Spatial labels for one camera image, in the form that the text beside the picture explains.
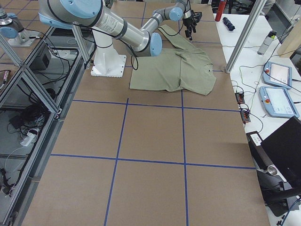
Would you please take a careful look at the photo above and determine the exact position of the folded dark blue umbrella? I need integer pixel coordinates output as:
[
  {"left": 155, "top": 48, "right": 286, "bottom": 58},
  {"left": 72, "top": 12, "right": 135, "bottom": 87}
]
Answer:
[{"left": 222, "top": 17, "right": 235, "bottom": 32}]

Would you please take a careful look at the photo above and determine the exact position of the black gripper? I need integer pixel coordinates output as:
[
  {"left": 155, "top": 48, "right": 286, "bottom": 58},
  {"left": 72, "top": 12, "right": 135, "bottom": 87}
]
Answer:
[{"left": 183, "top": 9, "right": 197, "bottom": 40}]

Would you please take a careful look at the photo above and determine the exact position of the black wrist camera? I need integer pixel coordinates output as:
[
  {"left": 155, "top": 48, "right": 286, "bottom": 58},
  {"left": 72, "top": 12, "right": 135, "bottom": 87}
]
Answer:
[{"left": 194, "top": 12, "right": 202, "bottom": 23}]

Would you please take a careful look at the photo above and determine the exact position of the lower teach pendant tablet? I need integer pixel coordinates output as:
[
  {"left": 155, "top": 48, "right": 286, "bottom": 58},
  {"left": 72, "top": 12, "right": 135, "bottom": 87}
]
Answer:
[{"left": 259, "top": 86, "right": 300, "bottom": 118}]

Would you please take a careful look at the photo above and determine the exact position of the upper teach pendant tablet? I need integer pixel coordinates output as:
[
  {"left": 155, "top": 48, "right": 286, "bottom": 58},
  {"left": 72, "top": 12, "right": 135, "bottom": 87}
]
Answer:
[{"left": 262, "top": 61, "right": 292, "bottom": 89}]

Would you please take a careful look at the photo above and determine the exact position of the small orange black electronics box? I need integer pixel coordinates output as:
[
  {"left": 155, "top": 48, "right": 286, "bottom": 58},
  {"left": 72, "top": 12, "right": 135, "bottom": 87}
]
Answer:
[{"left": 235, "top": 92, "right": 245, "bottom": 104}]

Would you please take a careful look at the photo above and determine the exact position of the aluminium frame rail structure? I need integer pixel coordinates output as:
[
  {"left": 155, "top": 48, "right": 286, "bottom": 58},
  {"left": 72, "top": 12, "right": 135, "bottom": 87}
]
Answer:
[{"left": 0, "top": 26, "right": 95, "bottom": 226}]

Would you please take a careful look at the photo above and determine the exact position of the aluminium frame post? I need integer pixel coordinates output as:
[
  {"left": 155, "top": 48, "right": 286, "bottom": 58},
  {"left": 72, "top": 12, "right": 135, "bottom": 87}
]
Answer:
[{"left": 225, "top": 0, "right": 266, "bottom": 73}]

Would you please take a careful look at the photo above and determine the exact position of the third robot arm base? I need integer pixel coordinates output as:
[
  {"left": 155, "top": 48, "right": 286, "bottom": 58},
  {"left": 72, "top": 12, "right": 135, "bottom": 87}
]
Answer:
[{"left": 0, "top": 7, "right": 40, "bottom": 47}]

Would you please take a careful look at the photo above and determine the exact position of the red cylinder bottle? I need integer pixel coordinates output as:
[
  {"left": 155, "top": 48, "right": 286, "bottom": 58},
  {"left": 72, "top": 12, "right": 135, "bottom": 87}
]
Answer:
[{"left": 215, "top": 0, "right": 227, "bottom": 22}]

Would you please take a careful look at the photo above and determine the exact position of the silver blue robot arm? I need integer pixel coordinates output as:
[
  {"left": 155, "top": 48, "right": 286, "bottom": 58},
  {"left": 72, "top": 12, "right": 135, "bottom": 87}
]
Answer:
[{"left": 39, "top": 0, "right": 202, "bottom": 57}]

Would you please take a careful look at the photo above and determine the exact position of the white power strip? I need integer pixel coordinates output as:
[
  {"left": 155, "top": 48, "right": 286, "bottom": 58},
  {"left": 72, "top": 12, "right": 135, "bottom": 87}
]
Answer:
[{"left": 20, "top": 132, "right": 37, "bottom": 146}]

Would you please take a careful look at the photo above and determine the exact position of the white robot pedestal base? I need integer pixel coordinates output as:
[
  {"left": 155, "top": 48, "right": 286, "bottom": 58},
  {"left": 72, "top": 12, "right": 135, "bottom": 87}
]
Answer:
[{"left": 91, "top": 27, "right": 127, "bottom": 78}]

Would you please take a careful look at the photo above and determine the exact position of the clear water bottle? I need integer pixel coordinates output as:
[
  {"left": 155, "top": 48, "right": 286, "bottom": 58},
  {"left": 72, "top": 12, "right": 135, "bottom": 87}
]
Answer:
[{"left": 257, "top": 30, "right": 277, "bottom": 55}]

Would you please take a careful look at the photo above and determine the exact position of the teach pendant tablet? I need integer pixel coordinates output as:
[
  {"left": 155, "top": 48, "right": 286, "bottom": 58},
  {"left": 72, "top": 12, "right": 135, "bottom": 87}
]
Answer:
[
  {"left": 262, "top": 61, "right": 292, "bottom": 89},
  {"left": 259, "top": 86, "right": 300, "bottom": 118}
]

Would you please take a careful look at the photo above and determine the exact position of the olive green long-sleeve shirt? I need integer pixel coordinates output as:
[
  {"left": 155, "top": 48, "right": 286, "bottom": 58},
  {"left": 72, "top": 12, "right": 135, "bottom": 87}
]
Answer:
[{"left": 130, "top": 24, "right": 216, "bottom": 96}]

